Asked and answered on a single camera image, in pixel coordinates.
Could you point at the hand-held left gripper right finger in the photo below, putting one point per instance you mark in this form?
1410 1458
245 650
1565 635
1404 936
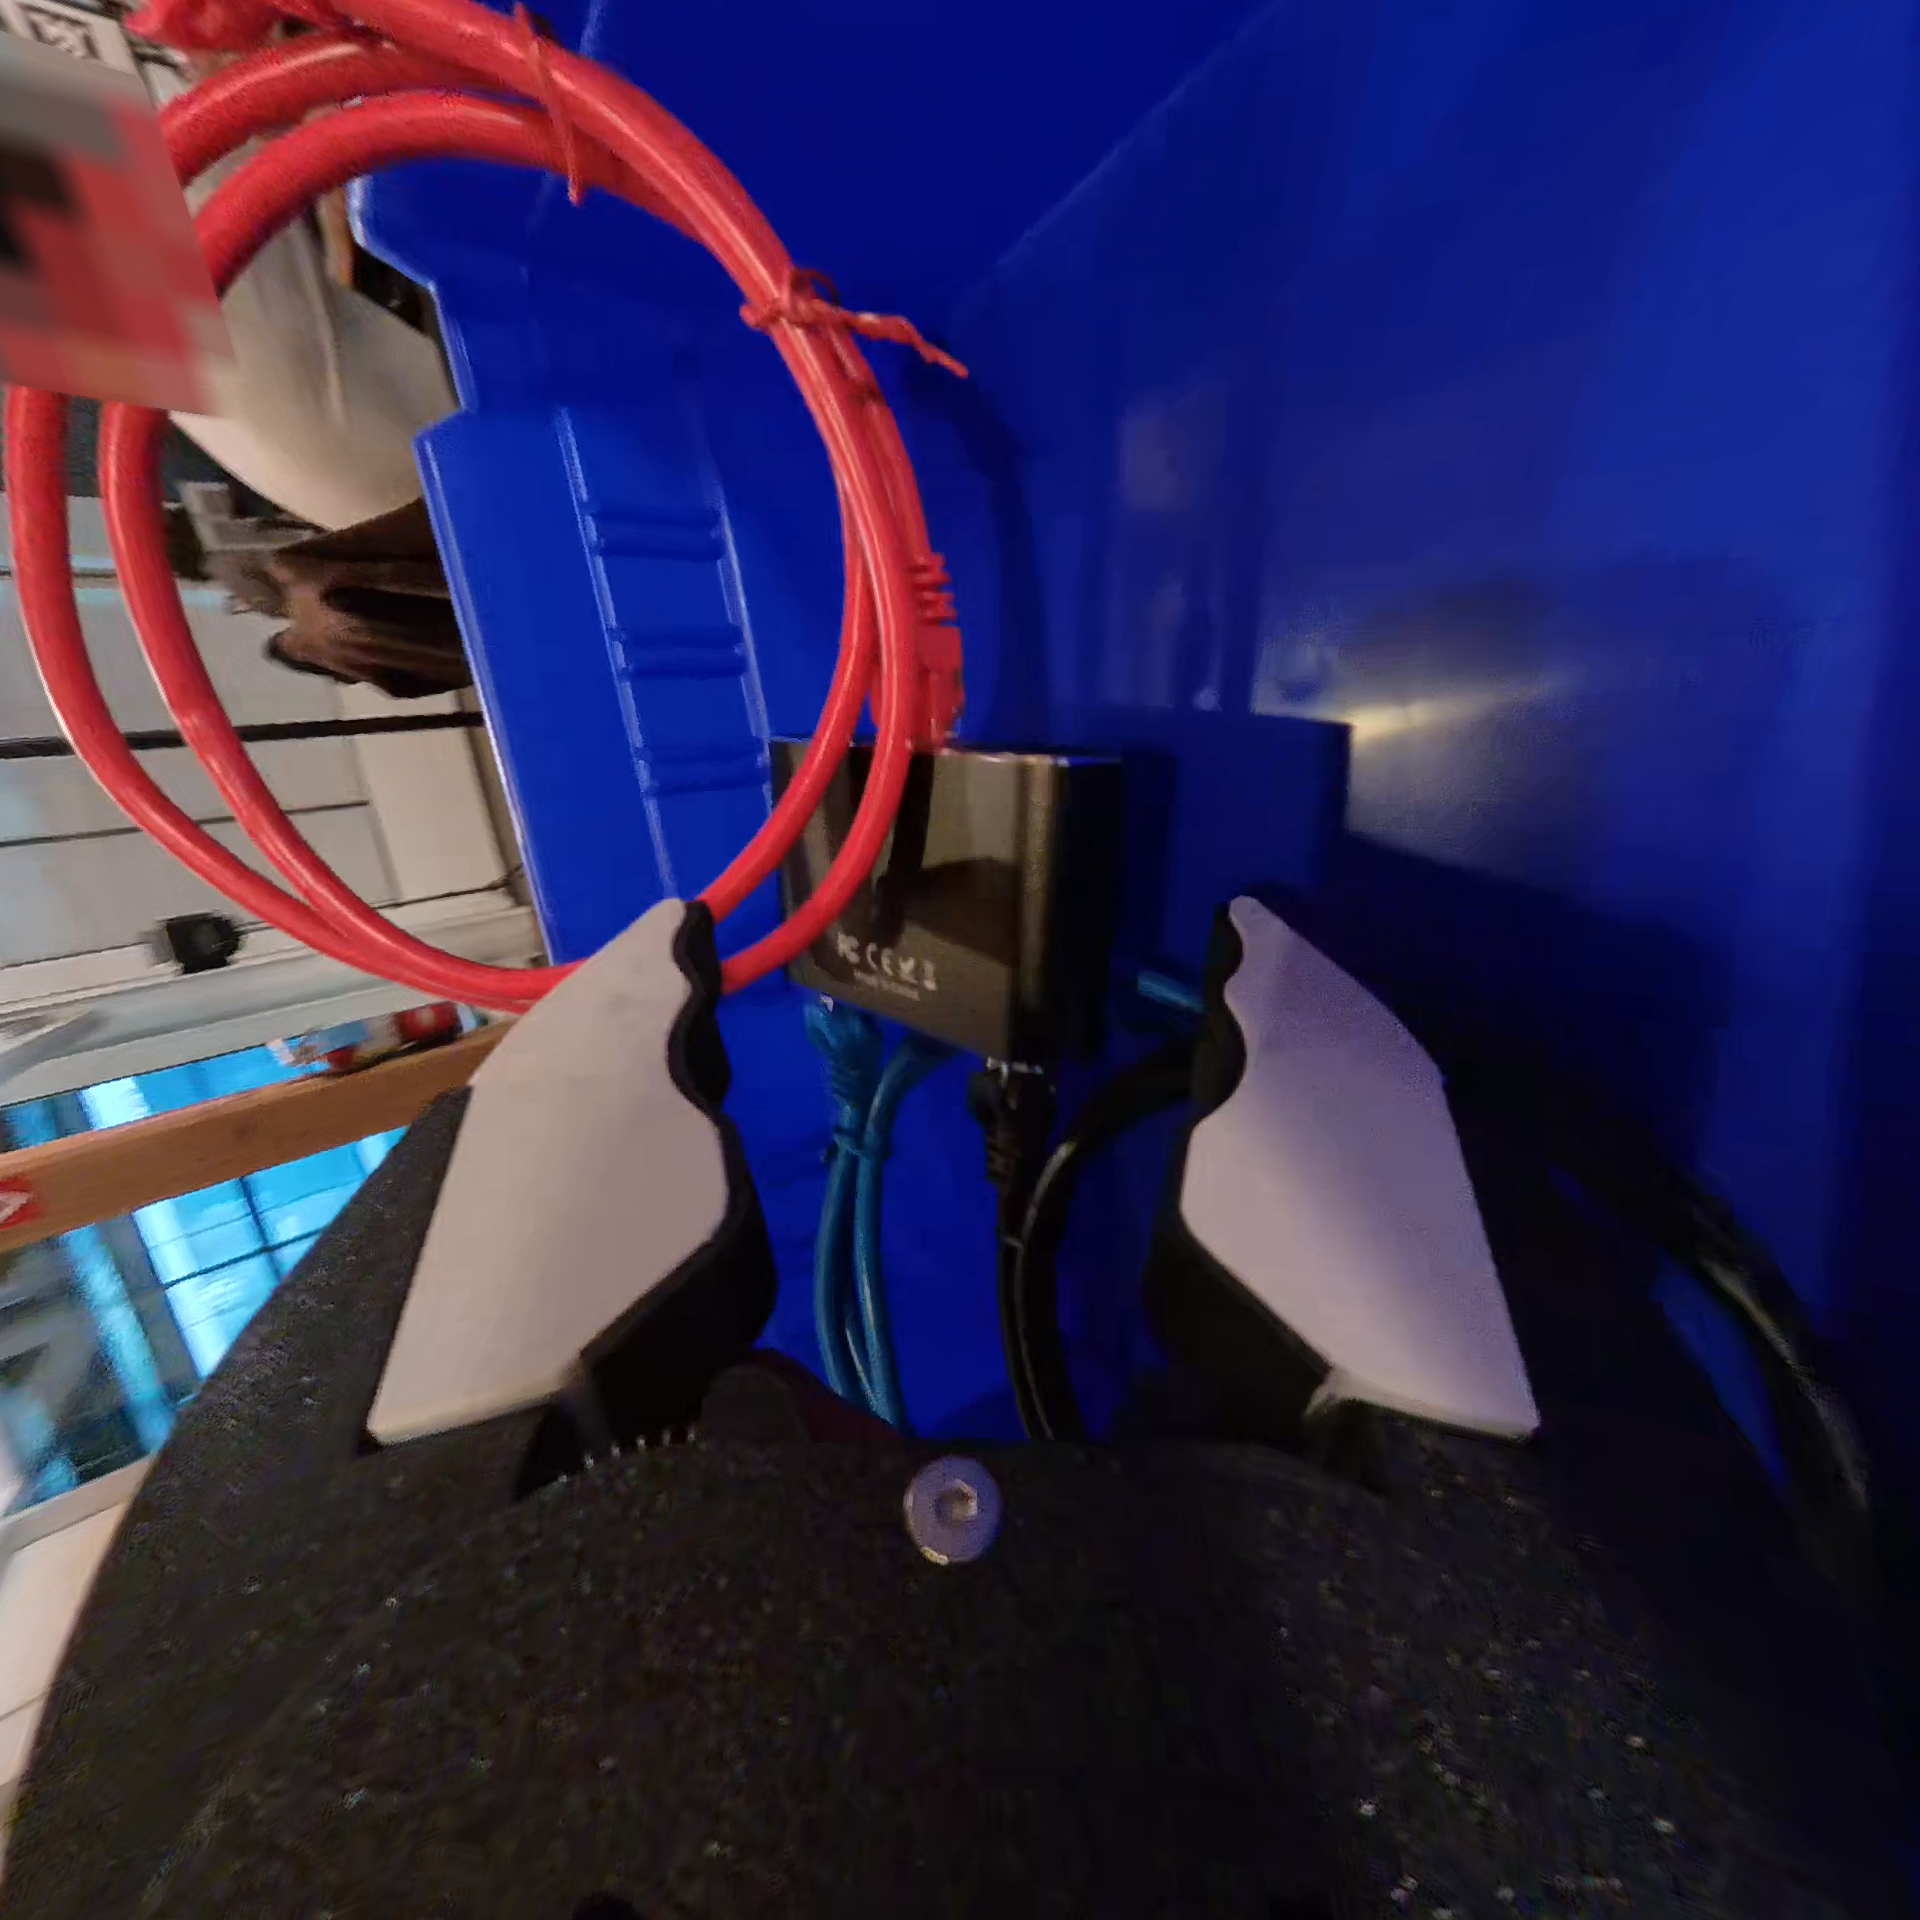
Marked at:
1351 1200

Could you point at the blue plastic bin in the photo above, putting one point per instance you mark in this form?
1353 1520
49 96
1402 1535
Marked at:
1351 378

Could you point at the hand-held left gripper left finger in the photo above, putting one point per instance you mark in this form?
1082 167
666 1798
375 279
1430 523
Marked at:
555 1200

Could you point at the wooden beam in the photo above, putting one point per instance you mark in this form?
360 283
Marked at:
227 1142

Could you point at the black ethernet port splitter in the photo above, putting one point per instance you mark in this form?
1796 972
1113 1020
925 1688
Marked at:
1002 886

